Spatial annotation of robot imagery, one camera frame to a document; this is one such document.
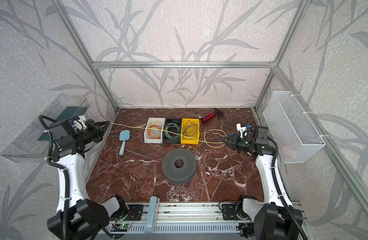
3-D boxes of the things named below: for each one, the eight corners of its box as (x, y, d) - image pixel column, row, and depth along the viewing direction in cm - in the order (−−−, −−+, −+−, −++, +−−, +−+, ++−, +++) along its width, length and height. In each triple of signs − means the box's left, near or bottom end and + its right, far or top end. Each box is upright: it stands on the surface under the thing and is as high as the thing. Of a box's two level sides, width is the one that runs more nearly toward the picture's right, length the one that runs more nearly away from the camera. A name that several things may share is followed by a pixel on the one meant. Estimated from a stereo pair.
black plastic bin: (163, 145, 101) (161, 139, 95) (167, 122, 114) (165, 115, 108) (180, 145, 101) (179, 139, 95) (182, 122, 114) (181, 115, 108)
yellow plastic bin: (181, 145, 101) (180, 139, 95) (182, 124, 112) (181, 118, 107) (199, 145, 101) (200, 139, 95) (199, 124, 112) (199, 118, 107)
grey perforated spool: (162, 184, 85) (159, 180, 79) (166, 153, 97) (164, 148, 92) (196, 184, 85) (196, 180, 79) (195, 153, 97) (196, 148, 92)
